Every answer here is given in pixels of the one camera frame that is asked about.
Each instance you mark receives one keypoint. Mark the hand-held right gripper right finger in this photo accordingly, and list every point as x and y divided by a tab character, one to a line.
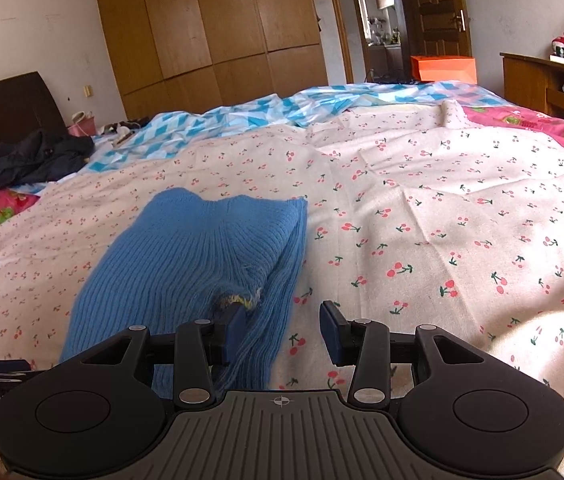
332	334

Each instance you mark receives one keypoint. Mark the wooden desk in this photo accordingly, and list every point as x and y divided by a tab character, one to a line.
527	80

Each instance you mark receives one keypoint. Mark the dark brown wooden headboard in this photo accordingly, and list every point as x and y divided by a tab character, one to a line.
7	105

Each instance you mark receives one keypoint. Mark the light wooden wardrobe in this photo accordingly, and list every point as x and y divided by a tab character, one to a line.
202	25

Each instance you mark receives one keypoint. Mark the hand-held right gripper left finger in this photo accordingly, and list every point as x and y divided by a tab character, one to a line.
236	334

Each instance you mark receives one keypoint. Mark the orange box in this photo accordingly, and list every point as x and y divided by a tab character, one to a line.
444	67

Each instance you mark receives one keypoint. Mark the dark navy jacket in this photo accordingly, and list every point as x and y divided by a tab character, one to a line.
32	160

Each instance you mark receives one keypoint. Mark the pink bedside container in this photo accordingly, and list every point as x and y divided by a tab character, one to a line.
81	125

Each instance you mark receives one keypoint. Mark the pink cartoon printed quilt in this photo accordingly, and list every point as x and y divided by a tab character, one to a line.
537	125

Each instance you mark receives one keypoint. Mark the cherry print bed sheet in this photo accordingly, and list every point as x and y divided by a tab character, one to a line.
412	210

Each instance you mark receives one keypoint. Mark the blue knitted sweater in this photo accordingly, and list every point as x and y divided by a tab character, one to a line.
182	260

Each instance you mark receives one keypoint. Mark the blue white checked blanket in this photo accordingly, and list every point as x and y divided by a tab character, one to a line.
242	112

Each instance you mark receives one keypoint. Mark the brown wooden door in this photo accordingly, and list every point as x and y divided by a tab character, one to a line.
437	5

